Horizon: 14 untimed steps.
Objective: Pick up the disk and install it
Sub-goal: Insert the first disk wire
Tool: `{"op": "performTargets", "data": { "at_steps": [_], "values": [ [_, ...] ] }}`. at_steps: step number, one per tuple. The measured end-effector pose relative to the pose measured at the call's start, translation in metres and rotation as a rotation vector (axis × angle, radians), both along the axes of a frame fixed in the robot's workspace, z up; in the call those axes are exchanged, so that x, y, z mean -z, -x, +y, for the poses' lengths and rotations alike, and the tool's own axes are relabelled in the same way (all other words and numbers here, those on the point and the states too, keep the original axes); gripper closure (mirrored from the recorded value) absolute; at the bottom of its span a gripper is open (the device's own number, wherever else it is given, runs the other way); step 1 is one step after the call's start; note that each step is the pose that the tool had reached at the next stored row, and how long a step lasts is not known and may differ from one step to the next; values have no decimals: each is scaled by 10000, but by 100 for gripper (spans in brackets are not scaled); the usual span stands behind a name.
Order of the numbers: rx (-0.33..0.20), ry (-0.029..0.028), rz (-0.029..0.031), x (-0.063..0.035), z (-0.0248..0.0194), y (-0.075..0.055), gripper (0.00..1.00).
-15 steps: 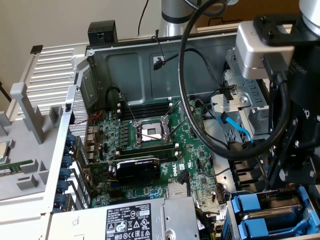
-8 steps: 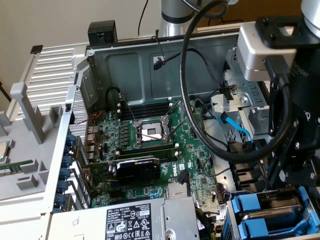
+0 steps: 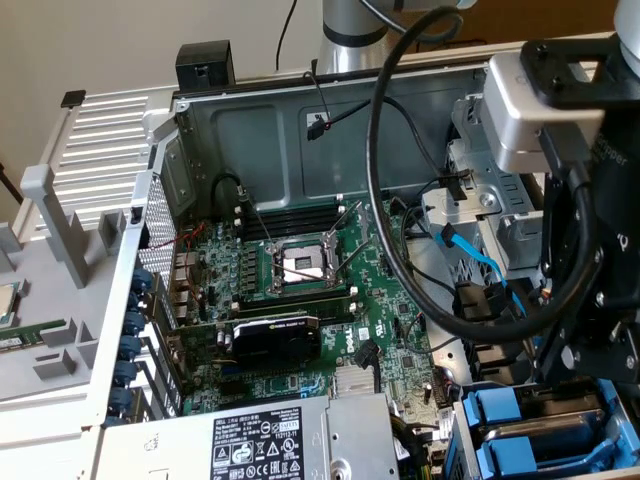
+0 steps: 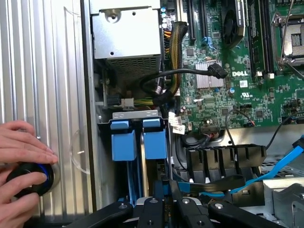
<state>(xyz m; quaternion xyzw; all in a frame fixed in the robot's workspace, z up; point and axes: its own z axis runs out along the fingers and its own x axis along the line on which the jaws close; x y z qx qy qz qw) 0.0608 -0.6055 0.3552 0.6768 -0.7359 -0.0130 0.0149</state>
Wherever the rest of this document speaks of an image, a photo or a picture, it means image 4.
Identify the green motherboard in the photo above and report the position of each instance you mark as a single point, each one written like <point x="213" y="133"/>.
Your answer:
<point x="213" y="107"/>

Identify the clear round plastic disc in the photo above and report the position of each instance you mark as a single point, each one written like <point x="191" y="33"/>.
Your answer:
<point x="80" y="156"/>
<point x="76" y="8"/>

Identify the silver finned heat sink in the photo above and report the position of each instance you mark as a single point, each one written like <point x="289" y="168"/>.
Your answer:
<point x="209" y="80"/>

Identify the white label tag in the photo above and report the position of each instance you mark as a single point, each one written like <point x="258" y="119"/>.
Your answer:
<point x="178" y="129"/>
<point x="174" y="118"/>

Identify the black fan shroud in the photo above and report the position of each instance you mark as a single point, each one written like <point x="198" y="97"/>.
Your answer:
<point x="225" y="161"/>

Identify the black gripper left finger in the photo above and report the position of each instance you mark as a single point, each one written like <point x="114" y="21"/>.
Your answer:
<point x="149" y="213"/>

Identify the black expansion slot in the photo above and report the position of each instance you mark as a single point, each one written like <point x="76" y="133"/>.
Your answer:
<point x="191" y="21"/>
<point x="204" y="19"/>

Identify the blue board connector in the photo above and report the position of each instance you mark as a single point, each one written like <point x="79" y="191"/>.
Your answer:
<point x="207" y="42"/>

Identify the CPU socket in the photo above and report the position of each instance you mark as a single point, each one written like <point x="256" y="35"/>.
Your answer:
<point x="297" y="40"/>

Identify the silver power supply with label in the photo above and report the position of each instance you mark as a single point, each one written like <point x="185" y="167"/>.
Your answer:
<point x="126" y="35"/>

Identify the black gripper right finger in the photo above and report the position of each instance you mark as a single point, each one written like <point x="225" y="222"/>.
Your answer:
<point x="190" y="213"/>

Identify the black RAM slot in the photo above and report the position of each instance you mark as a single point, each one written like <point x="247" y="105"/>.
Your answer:
<point x="267" y="47"/>
<point x="254" y="47"/>

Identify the hard drive in blue caddy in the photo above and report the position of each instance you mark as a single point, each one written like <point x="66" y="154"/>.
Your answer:
<point x="135" y="115"/>

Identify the grey metal drive cage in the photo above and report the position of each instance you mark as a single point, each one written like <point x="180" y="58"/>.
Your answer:
<point x="285" y="202"/>

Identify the person's right hand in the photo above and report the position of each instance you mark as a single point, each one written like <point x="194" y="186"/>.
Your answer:
<point x="14" y="211"/>

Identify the blue disk carrier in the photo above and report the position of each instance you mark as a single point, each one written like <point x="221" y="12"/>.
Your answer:
<point x="123" y="147"/>

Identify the open PC case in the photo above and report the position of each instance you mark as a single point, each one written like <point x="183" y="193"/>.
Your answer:
<point x="86" y="95"/>

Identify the person's left hand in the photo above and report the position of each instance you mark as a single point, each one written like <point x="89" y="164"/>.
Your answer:
<point x="23" y="142"/>

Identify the thin metal locking lever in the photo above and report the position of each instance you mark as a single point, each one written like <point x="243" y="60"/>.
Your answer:
<point x="287" y="33"/>

